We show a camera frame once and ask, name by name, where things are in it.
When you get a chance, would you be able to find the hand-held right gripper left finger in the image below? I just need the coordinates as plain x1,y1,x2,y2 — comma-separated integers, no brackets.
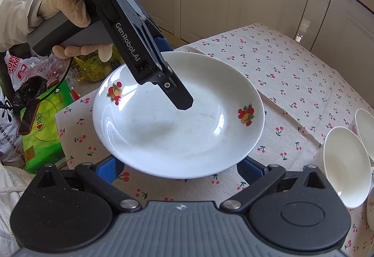
29,154,144,212

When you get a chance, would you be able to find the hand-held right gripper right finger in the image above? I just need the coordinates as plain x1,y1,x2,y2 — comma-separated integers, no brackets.
219,155,334,212

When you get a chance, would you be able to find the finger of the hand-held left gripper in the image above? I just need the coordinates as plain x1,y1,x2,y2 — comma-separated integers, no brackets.
133,15,194,112
146,18,174,53

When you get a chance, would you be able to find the white fruit print plate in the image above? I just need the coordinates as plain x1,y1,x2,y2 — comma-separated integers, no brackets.
92,51,265,180

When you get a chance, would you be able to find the white pink flower bowl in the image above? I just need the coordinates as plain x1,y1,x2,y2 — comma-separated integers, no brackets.
365,187,374,231
354,108,374,159
317,126,372,208

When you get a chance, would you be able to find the person's left forearm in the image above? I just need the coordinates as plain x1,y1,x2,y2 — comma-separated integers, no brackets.
0,0,65,53

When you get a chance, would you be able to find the person's left hand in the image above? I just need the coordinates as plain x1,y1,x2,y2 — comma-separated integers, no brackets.
38,0,114,62

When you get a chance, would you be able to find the green package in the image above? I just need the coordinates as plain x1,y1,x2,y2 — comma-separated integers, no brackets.
21,86,77,174

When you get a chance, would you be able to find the yellow plastic bag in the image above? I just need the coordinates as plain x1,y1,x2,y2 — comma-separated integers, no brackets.
72,48,125,83

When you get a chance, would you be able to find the dark rectangular device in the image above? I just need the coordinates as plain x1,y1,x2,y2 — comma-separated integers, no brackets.
18,101,40,135

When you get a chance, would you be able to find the cherry print tablecloth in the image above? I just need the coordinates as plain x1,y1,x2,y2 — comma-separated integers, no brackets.
55,22,374,257

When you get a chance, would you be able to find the person's white jacket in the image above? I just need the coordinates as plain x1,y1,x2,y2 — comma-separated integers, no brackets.
0,163,32,257

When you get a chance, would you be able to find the white printed sack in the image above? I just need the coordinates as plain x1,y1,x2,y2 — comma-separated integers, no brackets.
0,90,27,165

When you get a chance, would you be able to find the black plastic bag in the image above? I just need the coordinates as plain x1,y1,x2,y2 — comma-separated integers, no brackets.
12,76,48,110

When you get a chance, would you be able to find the red and white plastic bag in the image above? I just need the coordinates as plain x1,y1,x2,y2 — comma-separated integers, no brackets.
4,51,40,91

